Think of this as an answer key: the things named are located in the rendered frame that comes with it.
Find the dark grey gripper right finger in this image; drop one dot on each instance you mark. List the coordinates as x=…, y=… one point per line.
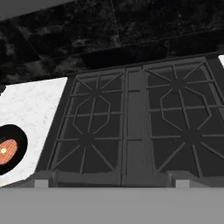
x=178, y=178

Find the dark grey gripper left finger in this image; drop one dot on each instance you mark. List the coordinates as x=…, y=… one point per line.
x=46, y=178

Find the dark grey gas hob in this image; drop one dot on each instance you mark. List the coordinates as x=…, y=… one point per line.
x=137, y=122

